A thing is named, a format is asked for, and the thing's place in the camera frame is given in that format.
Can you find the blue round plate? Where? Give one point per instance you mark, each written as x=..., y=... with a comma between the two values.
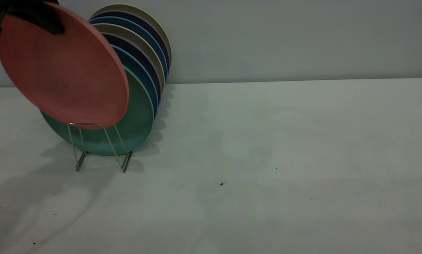
x=140, y=72
x=136, y=25

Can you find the green round plate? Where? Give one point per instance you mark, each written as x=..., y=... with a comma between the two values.
x=136, y=116

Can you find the pink round plate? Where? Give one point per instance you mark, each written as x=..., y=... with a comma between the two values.
x=62, y=70

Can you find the beige round plate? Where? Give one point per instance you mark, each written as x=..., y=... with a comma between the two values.
x=133, y=33
x=140, y=10

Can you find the dark purple round plate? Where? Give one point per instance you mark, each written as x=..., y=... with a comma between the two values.
x=140, y=18
x=140, y=54

